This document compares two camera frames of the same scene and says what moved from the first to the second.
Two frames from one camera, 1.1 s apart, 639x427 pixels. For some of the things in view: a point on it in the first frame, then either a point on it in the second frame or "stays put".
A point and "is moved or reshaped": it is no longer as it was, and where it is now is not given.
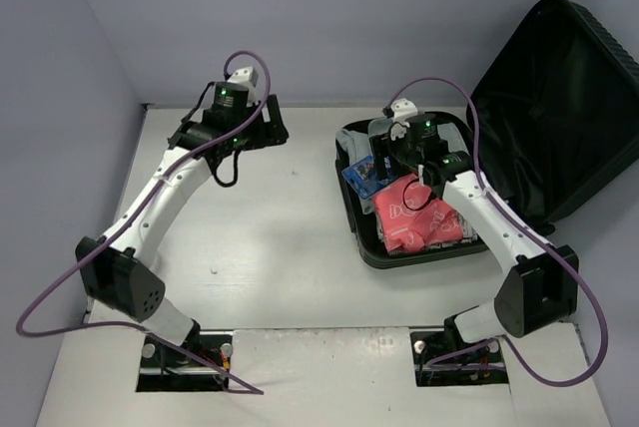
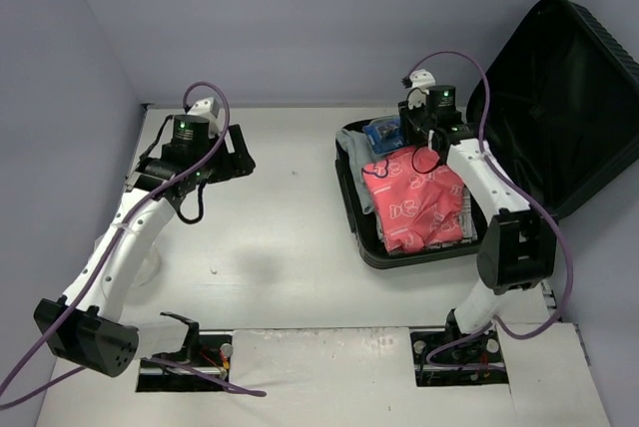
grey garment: (358, 146) stays put
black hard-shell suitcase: (553, 114) stays put
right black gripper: (378, 157) to (410, 126)
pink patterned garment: (410, 218) stays put
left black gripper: (273, 124) to (236, 154)
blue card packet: (362, 178) is moved or reshaped
